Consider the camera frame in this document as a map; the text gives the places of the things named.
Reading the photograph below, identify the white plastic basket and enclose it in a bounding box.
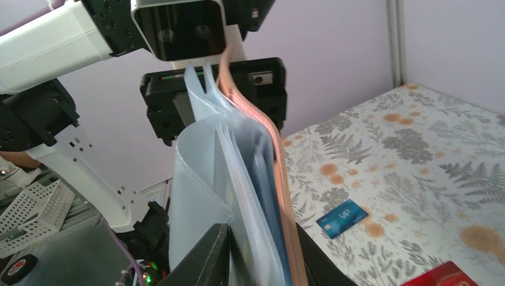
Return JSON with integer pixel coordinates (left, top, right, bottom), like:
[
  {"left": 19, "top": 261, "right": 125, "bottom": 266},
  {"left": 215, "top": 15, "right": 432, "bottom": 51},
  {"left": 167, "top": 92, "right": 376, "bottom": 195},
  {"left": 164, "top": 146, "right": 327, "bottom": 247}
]
[{"left": 1, "top": 180, "right": 75, "bottom": 258}]

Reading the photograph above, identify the aluminium frame post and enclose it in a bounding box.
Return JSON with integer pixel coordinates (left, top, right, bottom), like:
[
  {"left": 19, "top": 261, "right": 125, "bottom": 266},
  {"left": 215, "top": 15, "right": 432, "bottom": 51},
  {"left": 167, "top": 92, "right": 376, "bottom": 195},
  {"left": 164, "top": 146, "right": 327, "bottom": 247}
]
[{"left": 386, "top": 0, "right": 407, "bottom": 87}]

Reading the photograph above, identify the blue credit card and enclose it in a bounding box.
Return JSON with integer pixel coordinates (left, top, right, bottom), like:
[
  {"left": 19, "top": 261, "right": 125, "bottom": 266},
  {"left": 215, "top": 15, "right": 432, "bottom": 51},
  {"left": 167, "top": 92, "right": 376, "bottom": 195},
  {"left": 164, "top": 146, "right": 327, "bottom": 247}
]
[{"left": 316, "top": 199, "right": 369, "bottom": 239}]

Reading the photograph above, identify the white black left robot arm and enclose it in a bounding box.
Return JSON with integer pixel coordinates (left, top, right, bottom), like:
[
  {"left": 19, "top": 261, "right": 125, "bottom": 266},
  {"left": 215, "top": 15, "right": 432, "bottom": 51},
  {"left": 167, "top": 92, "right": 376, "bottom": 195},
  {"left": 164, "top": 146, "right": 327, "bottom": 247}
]
[{"left": 1, "top": 1, "right": 305, "bottom": 285}]

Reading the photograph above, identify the red credit card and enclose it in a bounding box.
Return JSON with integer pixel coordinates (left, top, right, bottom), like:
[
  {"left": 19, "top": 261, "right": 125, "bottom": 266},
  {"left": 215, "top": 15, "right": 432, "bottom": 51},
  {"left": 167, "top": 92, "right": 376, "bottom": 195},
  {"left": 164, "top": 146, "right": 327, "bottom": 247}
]
[{"left": 402, "top": 261, "right": 478, "bottom": 286}]

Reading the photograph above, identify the pink leather card holder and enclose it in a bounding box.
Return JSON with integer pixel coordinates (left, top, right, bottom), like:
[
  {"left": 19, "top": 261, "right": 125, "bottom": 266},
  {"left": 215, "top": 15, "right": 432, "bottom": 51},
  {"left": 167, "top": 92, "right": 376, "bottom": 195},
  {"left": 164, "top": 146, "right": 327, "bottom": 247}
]
[{"left": 169, "top": 46, "right": 308, "bottom": 285}]

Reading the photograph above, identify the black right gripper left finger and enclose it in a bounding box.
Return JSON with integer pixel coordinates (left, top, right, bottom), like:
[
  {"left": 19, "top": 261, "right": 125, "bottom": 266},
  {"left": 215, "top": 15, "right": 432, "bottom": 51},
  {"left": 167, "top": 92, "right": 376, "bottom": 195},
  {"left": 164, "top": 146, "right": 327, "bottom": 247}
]
[{"left": 158, "top": 223, "right": 231, "bottom": 286}]

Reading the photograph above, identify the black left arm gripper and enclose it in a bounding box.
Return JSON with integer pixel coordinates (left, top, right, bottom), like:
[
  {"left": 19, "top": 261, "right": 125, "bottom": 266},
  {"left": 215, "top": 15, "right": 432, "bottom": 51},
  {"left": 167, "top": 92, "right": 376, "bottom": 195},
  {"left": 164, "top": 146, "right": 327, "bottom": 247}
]
[{"left": 140, "top": 57, "right": 288, "bottom": 147}]

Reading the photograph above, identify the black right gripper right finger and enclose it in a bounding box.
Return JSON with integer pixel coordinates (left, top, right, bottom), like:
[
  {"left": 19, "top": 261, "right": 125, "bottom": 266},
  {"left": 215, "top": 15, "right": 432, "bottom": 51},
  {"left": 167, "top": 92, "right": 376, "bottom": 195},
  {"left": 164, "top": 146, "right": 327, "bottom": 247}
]
[{"left": 297, "top": 224, "right": 357, "bottom": 286}]

